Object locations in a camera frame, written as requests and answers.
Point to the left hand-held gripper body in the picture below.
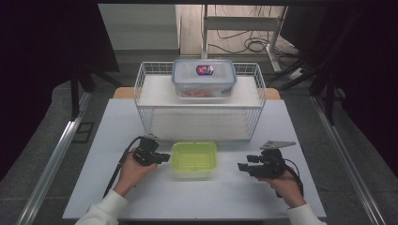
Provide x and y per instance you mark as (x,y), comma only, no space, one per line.
(145,153)

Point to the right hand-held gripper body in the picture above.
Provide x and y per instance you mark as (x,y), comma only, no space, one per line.
(272,164)

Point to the green plastic container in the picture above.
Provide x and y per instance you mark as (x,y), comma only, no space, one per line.
(194,157)

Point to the clear container with blue-rimmed lid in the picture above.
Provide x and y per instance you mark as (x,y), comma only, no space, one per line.
(203,79)

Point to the person's left hand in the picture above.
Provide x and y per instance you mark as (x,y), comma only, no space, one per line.
(131,175)

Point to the person's right hand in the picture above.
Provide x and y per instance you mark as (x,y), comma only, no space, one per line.
(289,190)

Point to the tan wooden table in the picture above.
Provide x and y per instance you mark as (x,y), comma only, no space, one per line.
(123,93)

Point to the black stand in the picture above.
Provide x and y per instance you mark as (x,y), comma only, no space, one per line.
(329,100)
(75,100)

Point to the white power strip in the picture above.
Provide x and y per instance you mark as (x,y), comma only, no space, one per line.
(296,73)

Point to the white cabinet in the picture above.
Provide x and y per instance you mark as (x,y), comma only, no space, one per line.
(140,28)

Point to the dark curtain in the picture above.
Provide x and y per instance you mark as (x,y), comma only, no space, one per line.
(369,78)
(37,62)

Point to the black square floor frame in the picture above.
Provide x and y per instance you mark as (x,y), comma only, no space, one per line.
(76,132)

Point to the aluminium rail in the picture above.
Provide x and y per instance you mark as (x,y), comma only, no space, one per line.
(347,159)
(53,162)

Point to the white desk frame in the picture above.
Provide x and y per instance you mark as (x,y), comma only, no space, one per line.
(241,23)

